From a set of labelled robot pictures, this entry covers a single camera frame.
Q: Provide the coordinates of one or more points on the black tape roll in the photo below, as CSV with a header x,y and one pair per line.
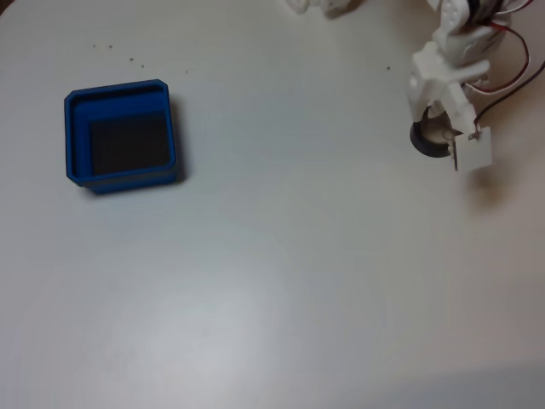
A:
x,y
426,150

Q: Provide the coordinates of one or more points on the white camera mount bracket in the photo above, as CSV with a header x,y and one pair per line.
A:
x,y
460,108

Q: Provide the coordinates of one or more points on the blue plastic box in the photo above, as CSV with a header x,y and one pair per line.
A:
x,y
76,140

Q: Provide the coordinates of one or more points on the black pad box liner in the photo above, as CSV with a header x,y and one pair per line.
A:
x,y
127,145

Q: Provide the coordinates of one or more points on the white square camera box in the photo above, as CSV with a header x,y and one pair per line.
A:
x,y
474,151

